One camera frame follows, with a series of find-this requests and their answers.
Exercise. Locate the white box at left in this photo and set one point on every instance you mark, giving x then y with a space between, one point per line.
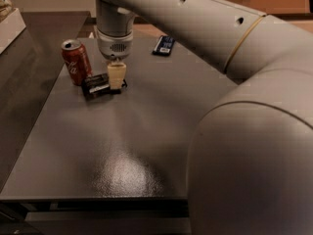
10 29

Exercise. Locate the dark cabinet drawer front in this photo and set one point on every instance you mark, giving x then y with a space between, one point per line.
109 223

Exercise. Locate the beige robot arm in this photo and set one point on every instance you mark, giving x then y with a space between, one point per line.
250 162

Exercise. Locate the black rxbar chocolate bar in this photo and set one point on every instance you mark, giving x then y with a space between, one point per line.
96 86

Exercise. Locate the red coke can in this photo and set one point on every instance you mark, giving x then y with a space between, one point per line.
76 60

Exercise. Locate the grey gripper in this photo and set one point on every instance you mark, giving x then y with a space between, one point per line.
115 47

